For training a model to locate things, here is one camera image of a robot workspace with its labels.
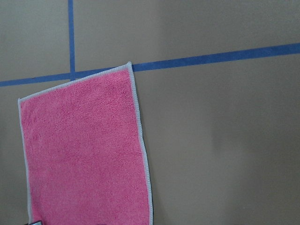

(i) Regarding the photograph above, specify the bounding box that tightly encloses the blue tape strip crosswise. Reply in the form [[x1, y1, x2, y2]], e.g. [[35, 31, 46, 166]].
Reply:
[[0, 43, 300, 87]]

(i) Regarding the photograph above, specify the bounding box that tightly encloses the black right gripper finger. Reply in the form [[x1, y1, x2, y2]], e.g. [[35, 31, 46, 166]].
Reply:
[[27, 220, 43, 225]]

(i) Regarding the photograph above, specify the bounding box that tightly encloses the blue tape strip lengthwise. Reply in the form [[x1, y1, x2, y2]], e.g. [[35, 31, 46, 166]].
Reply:
[[68, 0, 75, 81]]

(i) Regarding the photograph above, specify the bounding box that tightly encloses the pink towel white edge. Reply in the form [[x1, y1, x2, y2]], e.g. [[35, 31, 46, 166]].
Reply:
[[18, 63, 153, 225]]

